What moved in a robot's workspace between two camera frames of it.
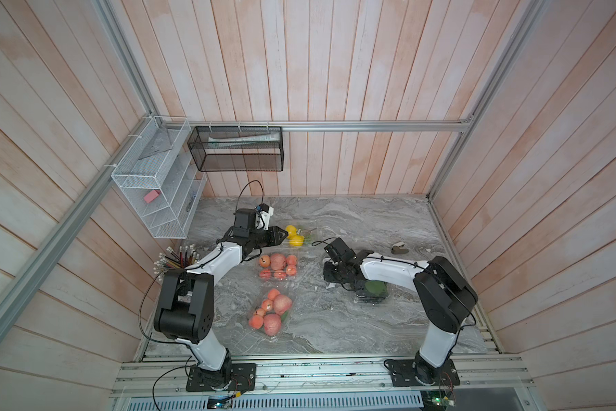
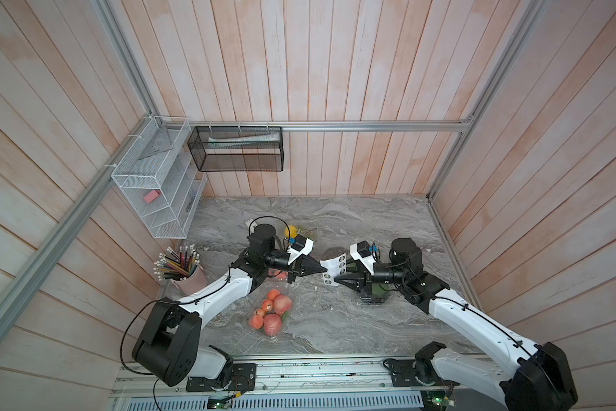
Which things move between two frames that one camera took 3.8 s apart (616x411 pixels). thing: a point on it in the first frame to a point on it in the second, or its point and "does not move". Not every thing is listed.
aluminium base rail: x=316 y=383 does not move
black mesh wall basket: x=237 y=148 does not move
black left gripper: x=275 y=234 to x=299 y=268
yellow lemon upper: x=291 y=229 does not move
